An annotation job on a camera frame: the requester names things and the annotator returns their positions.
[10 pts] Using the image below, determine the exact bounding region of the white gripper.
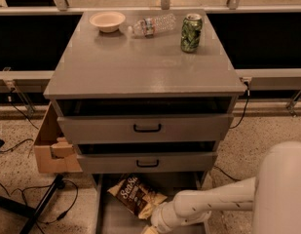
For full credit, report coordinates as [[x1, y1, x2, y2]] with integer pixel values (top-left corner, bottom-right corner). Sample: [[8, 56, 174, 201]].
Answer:
[[141, 201, 211, 234]]

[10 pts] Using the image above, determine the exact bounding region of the brown chip bag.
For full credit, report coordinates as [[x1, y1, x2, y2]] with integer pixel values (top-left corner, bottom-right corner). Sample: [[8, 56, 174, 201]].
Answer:
[[107, 174, 167, 219]]

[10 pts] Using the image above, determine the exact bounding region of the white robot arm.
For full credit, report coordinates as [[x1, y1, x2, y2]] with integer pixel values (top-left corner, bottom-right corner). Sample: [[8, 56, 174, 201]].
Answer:
[[141, 141, 301, 234]]

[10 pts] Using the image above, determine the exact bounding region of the grey bottom drawer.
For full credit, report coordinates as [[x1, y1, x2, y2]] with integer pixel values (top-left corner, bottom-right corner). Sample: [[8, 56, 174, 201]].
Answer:
[[94, 172, 207, 234]]

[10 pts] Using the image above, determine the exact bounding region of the grey drawer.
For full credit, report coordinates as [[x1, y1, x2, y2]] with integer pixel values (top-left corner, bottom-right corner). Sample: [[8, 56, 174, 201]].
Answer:
[[56, 97, 233, 144], [78, 141, 217, 174], [94, 172, 207, 234]]

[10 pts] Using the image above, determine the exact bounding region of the grey middle drawer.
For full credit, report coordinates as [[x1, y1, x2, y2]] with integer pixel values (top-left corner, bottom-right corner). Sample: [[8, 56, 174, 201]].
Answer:
[[78, 141, 217, 174]]

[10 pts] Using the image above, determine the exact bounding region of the grey top drawer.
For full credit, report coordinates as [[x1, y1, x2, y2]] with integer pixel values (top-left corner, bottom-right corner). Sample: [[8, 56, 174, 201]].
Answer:
[[56, 97, 233, 144]]

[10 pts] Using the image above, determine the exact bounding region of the grey drawer cabinet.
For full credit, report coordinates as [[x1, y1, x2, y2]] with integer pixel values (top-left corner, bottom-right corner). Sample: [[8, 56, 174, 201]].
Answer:
[[43, 9, 246, 180]]

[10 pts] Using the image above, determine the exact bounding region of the black tripod stand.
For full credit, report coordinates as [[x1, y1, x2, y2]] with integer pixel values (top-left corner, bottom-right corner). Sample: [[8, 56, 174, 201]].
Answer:
[[0, 174, 66, 234]]

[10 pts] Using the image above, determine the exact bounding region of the brown cardboard box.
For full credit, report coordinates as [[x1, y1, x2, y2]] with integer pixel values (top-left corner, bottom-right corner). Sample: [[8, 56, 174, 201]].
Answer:
[[34, 104, 82, 174]]

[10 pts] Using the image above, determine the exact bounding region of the clear plastic water bottle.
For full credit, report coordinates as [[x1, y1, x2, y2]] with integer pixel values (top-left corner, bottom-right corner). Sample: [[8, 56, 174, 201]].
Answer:
[[128, 14, 176, 37]]

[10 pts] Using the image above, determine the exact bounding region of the green soda can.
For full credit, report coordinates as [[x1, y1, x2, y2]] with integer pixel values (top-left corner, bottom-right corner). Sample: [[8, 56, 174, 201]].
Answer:
[[180, 14, 203, 53]]

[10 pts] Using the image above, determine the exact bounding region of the white paper bowl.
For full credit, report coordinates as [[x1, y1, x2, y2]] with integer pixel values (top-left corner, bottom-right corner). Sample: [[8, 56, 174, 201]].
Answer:
[[90, 12, 126, 33]]

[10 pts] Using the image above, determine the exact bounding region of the black floor cable left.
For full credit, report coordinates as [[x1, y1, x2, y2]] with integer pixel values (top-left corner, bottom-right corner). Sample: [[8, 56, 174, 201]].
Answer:
[[11, 178, 80, 226]]

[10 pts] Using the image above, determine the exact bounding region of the black floor cable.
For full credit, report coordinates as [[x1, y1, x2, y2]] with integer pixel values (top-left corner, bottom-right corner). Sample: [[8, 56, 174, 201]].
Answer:
[[11, 178, 80, 226], [213, 165, 242, 182]]

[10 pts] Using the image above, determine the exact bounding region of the black floor cable right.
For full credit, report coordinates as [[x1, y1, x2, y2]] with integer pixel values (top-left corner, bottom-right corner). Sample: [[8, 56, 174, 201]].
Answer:
[[213, 165, 242, 182]]

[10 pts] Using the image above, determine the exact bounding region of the black cabinet power cable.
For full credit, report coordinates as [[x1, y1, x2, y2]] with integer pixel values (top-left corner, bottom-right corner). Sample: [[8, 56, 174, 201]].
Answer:
[[229, 81, 251, 130]]

